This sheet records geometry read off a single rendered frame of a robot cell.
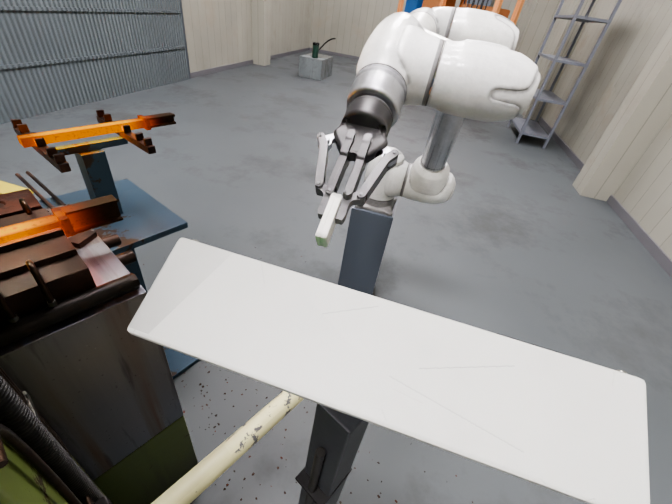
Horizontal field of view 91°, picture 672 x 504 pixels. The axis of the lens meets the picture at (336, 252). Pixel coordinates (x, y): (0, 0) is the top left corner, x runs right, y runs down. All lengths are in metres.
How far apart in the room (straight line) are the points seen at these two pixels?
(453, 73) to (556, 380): 0.47
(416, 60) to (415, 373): 0.49
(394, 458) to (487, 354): 1.29
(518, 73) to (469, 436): 0.52
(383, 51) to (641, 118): 3.97
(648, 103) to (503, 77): 3.84
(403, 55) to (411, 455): 1.36
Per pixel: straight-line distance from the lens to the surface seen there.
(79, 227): 0.75
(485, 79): 0.61
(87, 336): 0.69
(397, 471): 1.50
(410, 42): 0.62
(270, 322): 0.24
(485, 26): 1.16
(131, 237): 1.17
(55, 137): 1.17
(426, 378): 0.24
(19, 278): 0.68
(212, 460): 0.78
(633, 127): 4.45
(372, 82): 0.56
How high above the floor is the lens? 1.36
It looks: 37 degrees down
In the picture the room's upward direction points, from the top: 9 degrees clockwise
